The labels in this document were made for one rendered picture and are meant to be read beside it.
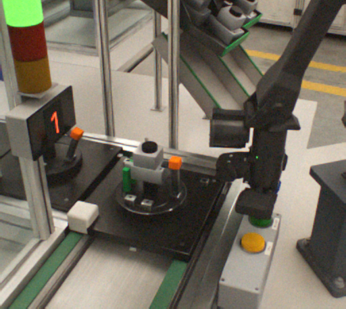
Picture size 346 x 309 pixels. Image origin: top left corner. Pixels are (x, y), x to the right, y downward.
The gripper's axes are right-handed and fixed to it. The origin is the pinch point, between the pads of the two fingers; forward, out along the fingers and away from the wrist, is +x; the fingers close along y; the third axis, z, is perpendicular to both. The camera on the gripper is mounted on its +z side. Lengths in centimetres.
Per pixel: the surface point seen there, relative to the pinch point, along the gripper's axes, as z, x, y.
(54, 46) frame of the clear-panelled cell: 101, 14, -88
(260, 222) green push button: -0.7, 3.4, 1.3
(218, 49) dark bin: 15.3, -20.1, -21.8
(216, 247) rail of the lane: 5.5, 4.8, 9.2
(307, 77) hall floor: 10, 99, -300
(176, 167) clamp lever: 15.5, -6.2, 3.1
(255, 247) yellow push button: -1.2, 3.0, 8.6
